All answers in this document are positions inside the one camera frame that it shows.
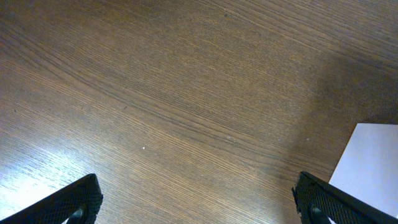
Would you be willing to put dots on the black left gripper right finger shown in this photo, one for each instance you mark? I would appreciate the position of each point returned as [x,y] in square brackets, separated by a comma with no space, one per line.
[319,202]

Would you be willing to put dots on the white cardboard box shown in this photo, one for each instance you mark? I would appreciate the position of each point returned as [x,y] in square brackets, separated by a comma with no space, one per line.
[367,169]

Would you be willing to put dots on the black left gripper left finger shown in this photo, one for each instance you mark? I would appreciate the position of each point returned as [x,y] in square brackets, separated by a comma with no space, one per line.
[79,202]

